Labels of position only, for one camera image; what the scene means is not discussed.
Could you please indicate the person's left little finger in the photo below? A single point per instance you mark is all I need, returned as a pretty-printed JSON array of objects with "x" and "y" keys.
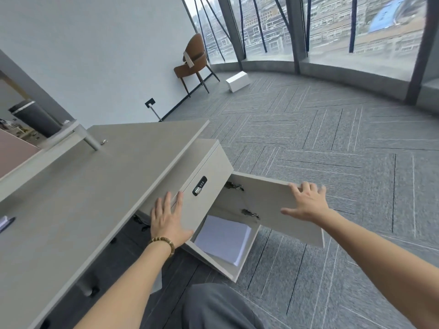
[{"x": 152, "y": 214}]

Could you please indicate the person's right middle finger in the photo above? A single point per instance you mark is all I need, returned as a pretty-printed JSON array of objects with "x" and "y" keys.
[{"x": 305, "y": 187}]

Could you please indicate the stack of white paper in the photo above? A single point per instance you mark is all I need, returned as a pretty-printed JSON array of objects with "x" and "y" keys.
[{"x": 223, "y": 238}]

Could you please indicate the person's right hand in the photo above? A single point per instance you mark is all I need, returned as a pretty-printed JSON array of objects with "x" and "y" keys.
[{"x": 308, "y": 203}]

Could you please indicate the grey desk partition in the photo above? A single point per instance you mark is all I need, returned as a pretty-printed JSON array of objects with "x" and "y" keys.
[{"x": 31, "y": 82}]

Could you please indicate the person's right thumb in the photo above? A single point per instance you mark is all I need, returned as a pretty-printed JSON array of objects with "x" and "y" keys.
[{"x": 288, "y": 211}]

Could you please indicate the pink board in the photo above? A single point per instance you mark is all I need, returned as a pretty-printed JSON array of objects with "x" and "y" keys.
[{"x": 15, "y": 154}]

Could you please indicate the person's left forearm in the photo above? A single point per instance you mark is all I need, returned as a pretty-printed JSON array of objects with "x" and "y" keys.
[{"x": 127, "y": 287}]

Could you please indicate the grey desk leg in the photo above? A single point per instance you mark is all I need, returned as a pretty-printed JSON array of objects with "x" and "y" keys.
[{"x": 87, "y": 286}]

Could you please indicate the white tag on chair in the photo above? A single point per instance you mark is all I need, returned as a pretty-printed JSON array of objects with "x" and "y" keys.
[{"x": 188, "y": 59}]

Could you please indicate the grey desk cabinet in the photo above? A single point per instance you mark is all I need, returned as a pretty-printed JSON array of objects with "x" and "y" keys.
[{"x": 202, "y": 164}]

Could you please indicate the black socket plate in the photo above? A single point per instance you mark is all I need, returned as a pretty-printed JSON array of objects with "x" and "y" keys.
[{"x": 150, "y": 103}]

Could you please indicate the grey cylinder partition bracket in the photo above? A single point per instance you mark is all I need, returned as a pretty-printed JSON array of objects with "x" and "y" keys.
[{"x": 91, "y": 140}]

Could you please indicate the brown chair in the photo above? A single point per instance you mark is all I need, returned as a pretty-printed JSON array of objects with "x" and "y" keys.
[{"x": 193, "y": 61}]

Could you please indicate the dark pen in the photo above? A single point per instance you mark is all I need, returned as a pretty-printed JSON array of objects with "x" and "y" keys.
[{"x": 7, "y": 224}]

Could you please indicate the person's grey trouser leg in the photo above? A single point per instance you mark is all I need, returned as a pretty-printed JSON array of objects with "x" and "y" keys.
[{"x": 216, "y": 310}]

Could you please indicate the person's right forearm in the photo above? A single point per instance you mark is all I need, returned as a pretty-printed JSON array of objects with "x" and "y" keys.
[{"x": 380, "y": 256}]

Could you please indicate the grey cabinet door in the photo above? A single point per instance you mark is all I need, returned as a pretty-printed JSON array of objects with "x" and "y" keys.
[{"x": 274, "y": 202}]

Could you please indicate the person's right little finger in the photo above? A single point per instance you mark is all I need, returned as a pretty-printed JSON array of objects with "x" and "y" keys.
[{"x": 322, "y": 191}]

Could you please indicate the person's left hand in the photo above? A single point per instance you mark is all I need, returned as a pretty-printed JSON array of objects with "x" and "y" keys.
[{"x": 169, "y": 224}]

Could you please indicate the white cardboard box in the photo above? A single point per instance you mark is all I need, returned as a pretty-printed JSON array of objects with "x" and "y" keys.
[{"x": 237, "y": 81}]

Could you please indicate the dark window frame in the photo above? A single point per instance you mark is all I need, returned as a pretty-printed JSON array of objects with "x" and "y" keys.
[{"x": 296, "y": 30}]

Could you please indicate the black combination lock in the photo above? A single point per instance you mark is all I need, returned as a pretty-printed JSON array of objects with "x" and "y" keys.
[{"x": 199, "y": 185}]

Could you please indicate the metal door hinge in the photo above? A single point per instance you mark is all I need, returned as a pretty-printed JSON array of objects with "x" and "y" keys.
[
  {"x": 250, "y": 213},
  {"x": 235, "y": 186}
]

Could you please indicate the person's left thumb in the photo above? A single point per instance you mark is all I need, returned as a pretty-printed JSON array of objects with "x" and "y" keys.
[{"x": 187, "y": 234}]

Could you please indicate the black cylinder container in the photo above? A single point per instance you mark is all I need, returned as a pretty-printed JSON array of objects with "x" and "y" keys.
[{"x": 34, "y": 118}]

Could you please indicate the person's left middle finger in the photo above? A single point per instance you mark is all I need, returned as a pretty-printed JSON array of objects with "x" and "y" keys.
[{"x": 167, "y": 202}]

